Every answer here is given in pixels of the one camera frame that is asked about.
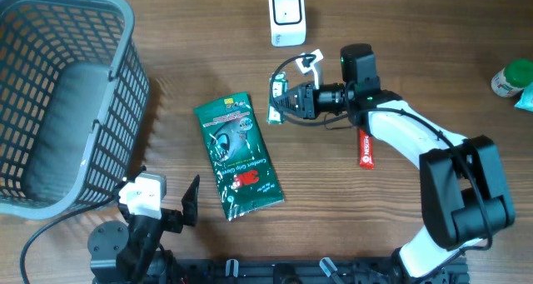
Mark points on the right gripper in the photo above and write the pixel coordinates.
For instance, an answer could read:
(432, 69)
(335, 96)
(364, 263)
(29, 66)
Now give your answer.
(305, 106)

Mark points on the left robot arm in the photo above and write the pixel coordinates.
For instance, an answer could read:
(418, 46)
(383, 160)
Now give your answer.
(131, 251)

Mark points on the white barcode scanner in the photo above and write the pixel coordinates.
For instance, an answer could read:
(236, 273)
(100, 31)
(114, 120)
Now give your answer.
(287, 22)

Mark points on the grey plastic basket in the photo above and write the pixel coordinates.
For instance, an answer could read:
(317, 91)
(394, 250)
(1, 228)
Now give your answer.
(73, 96)

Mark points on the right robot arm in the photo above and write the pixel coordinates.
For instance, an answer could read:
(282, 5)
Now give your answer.
(465, 199)

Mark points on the green 3M gloves package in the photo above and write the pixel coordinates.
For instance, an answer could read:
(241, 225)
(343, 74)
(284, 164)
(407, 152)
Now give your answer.
(245, 177)

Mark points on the red Nescafe stick sachet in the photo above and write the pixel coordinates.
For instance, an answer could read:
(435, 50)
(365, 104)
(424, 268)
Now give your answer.
(366, 152)

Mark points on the teal wet wipes pack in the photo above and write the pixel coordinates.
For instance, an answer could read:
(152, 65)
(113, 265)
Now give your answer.
(526, 99)

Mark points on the green lid jar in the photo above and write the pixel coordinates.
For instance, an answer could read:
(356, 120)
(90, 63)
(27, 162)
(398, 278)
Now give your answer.
(513, 78)

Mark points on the green white gum pack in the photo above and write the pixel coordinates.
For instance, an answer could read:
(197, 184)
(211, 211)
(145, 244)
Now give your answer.
(280, 86)

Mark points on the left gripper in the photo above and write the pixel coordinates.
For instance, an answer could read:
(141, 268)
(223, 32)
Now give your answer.
(174, 220)

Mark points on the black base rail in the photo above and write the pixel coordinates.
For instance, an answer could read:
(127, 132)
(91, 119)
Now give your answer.
(283, 271)

